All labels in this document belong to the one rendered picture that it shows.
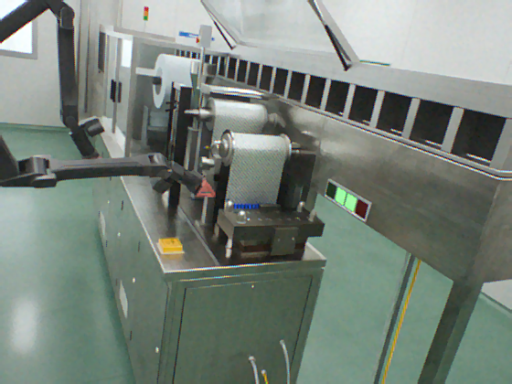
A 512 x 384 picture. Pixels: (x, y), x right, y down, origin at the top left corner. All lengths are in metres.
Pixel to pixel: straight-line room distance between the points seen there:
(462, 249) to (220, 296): 0.82
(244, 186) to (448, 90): 0.83
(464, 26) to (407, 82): 3.01
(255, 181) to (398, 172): 0.60
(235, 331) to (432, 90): 1.09
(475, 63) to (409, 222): 2.99
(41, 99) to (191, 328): 5.84
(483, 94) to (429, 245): 0.43
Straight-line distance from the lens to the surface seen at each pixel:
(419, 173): 1.30
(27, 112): 7.13
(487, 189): 1.17
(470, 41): 4.28
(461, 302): 1.45
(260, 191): 1.72
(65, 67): 1.74
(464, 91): 1.24
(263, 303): 1.66
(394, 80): 1.42
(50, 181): 1.40
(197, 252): 1.55
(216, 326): 1.63
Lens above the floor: 1.62
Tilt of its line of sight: 18 degrees down
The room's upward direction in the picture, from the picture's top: 10 degrees clockwise
